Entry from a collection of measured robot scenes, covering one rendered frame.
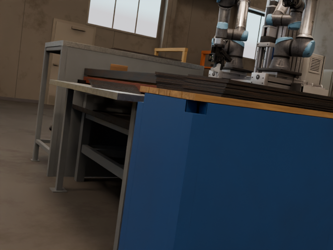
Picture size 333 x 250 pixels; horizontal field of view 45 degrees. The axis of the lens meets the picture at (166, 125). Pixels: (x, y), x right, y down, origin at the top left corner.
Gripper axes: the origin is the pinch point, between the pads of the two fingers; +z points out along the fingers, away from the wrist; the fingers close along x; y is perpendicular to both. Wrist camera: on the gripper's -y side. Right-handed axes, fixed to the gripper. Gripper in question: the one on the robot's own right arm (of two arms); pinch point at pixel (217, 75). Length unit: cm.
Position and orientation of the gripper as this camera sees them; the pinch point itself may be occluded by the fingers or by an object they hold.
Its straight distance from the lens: 279.9
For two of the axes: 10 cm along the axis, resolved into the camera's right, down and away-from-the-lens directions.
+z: -1.4, 9.9, 0.9
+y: -8.6, -0.8, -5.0
